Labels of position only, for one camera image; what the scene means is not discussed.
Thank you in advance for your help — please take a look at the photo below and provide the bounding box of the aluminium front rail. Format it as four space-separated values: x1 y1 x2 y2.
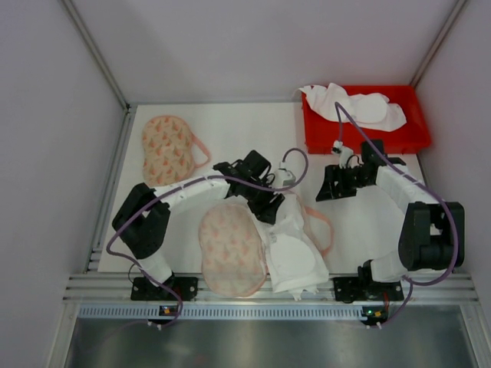
63 272 479 305

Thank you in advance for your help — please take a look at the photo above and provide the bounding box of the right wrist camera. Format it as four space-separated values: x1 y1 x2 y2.
331 140 354 169

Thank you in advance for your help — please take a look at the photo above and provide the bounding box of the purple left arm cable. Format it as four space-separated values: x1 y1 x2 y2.
106 147 310 321

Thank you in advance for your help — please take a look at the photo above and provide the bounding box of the white bras pile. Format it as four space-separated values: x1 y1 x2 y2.
298 83 407 132

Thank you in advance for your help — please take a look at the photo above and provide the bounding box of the floral mesh laundry bag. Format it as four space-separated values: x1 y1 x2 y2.
198 201 271 297

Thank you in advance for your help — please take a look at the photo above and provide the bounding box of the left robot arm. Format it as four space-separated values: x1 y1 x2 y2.
111 150 285 286

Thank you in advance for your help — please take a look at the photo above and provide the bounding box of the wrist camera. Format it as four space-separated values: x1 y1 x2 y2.
331 140 354 169
272 161 296 188

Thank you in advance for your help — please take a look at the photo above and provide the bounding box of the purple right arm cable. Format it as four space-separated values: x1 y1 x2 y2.
334 101 460 323

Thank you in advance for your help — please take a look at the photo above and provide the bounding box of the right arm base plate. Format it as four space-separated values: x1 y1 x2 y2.
332 277 404 304

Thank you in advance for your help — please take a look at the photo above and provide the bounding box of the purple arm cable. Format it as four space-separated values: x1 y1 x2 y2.
106 147 310 321
334 101 460 323

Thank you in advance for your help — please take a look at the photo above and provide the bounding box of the white bra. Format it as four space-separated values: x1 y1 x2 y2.
263 192 334 301

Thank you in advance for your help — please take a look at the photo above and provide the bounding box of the red plastic tray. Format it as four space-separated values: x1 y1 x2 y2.
302 85 432 154

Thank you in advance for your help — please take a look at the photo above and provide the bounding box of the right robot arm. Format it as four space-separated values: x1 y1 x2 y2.
315 140 465 283

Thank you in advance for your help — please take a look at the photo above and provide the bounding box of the slotted cable duct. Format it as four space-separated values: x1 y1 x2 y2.
76 304 461 320

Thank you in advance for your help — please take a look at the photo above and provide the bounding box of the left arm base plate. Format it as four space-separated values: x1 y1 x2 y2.
130 276 198 301

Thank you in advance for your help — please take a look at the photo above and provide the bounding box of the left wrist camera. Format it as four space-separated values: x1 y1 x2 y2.
272 161 296 188

